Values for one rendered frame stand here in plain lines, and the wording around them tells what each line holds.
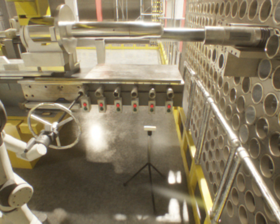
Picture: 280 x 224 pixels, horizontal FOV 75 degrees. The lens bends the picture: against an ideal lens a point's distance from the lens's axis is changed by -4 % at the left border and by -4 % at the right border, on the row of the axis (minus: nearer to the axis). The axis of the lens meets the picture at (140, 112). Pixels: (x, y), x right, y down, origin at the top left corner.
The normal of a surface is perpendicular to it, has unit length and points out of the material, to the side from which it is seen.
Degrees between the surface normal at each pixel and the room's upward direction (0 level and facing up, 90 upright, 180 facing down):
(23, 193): 88
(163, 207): 0
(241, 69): 90
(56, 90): 90
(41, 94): 90
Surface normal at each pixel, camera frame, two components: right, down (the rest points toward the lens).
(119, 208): 0.00, -0.87
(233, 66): -0.05, 0.49
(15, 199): 0.85, 0.22
